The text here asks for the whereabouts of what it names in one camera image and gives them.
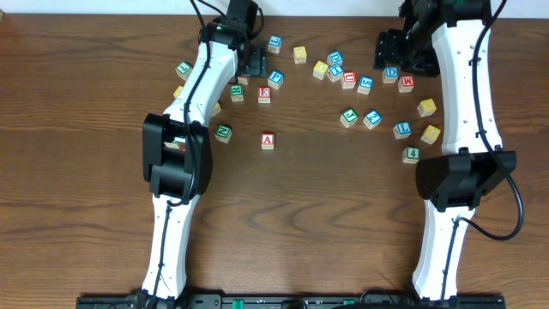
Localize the red A block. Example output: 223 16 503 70
261 132 275 150

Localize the red I block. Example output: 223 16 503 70
238 76 249 85

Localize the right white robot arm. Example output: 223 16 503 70
374 0 524 307

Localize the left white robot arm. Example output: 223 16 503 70
136 0 267 308

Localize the blue D block right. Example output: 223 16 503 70
382 66 399 84

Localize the blue d block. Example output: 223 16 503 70
382 66 399 84
327 51 343 65

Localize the blue L block top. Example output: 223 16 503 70
268 35 282 54

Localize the blue l block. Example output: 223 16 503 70
268 35 282 54
393 121 412 140

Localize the blue P block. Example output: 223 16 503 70
268 70 284 89

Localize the green R block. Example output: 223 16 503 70
230 84 244 102

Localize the red E block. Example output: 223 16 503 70
257 87 271 104

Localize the red M block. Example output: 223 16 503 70
398 76 415 93

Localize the yellow O block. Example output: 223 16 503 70
293 46 307 64

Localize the blue 5 block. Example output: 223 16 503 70
357 76 374 94

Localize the red U block centre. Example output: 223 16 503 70
341 70 357 89

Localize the yellow tilted block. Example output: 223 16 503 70
212 102 221 117

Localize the blue D block centre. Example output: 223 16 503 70
327 51 343 65

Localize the yellow block right upper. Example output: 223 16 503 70
417 99 437 118

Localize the yellow block centre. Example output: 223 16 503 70
312 61 329 80

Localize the green L block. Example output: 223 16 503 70
175 62 192 81

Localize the blue 2 block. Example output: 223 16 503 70
363 110 383 130

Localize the green N block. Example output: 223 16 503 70
214 124 232 143

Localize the blue L block right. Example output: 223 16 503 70
393 121 412 140

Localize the yellow c block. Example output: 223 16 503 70
173 85 184 99
420 124 441 144

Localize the green J block right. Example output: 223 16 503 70
340 108 359 128

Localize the yellow C block right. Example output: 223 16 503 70
420 124 441 144

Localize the green 4 block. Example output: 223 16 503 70
402 147 421 164

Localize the green V block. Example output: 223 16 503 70
164 141 185 151

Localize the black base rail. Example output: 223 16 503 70
75 290 506 309

